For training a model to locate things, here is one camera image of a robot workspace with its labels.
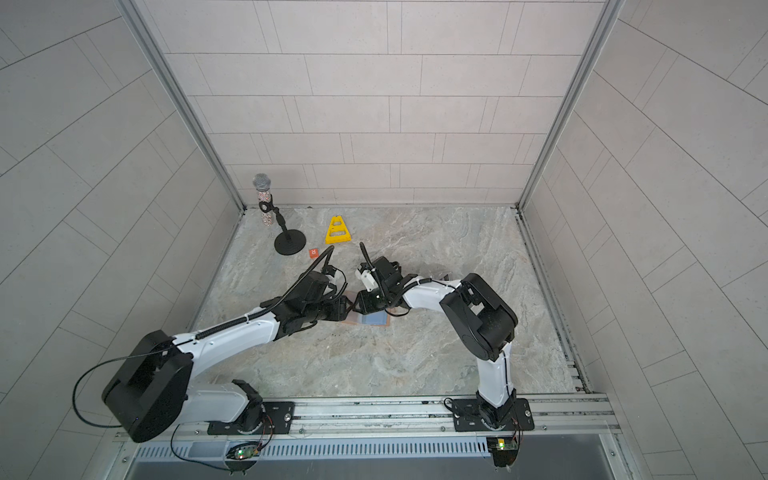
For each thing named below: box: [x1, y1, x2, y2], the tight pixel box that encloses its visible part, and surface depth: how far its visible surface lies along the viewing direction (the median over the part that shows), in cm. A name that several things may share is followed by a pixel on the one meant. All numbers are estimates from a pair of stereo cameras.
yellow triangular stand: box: [325, 215, 352, 245], surface depth 110 cm
